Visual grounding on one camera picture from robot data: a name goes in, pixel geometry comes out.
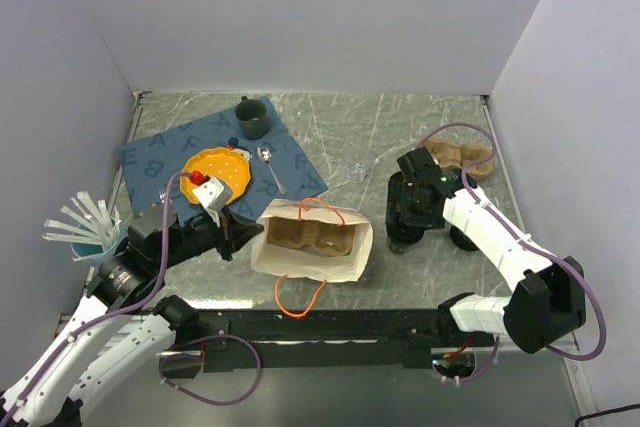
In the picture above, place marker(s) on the blue alphabet placemat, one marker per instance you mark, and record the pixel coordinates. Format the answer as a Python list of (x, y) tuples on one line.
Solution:
[(149, 162)]

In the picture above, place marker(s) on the dark takeout cup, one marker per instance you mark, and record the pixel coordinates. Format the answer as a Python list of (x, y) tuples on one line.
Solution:
[(400, 248)]

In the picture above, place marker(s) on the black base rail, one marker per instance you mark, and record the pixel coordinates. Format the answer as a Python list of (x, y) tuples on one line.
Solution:
[(323, 338)]

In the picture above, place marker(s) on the brown pulp cup carrier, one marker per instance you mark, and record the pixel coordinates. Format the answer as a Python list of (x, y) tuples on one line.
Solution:
[(319, 237)]

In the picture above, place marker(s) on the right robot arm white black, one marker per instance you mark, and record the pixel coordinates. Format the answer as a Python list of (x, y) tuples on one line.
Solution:
[(546, 302)]

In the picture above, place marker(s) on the silver spoon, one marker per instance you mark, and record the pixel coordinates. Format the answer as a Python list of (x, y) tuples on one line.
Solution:
[(265, 155)]

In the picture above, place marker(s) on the yellow dotted plate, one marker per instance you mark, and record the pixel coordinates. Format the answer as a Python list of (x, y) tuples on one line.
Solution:
[(225, 164)]

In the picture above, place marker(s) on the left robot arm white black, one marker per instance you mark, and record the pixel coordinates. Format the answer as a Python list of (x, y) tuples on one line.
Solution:
[(74, 373)]

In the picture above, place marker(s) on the cream paper bag orange handles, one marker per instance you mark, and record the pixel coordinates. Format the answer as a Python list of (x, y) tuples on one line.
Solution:
[(283, 263)]

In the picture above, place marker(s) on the black cup lid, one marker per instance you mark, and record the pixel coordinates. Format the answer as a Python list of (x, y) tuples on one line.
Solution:
[(461, 241), (404, 235)]

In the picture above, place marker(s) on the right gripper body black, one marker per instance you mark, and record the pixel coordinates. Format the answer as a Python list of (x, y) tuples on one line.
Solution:
[(411, 209)]

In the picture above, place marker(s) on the dark green mug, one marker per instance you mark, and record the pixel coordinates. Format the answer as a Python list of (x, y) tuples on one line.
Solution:
[(251, 116)]

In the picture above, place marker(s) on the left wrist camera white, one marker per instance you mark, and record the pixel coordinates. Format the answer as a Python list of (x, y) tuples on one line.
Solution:
[(213, 195)]

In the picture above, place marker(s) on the clear plastic cup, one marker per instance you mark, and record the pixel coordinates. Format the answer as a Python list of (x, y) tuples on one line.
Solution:
[(357, 172)]

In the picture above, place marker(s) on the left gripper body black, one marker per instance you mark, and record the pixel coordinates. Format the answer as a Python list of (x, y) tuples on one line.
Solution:
[(220, 236)]

